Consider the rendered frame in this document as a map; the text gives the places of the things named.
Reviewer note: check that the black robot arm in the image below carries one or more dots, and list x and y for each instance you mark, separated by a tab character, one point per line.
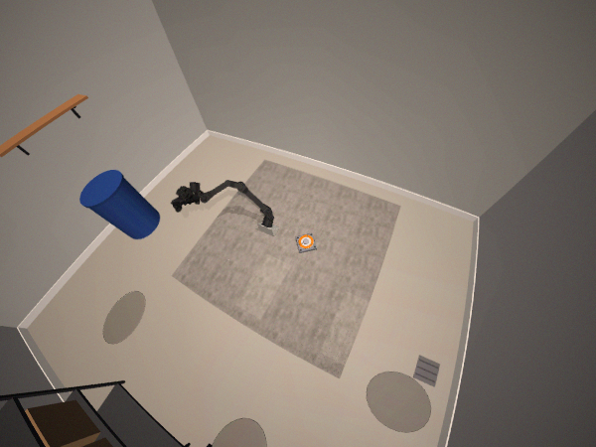
240	186

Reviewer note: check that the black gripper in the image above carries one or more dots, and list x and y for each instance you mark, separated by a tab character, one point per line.
183	199

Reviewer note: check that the orange round plate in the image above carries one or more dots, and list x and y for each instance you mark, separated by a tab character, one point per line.
311	241

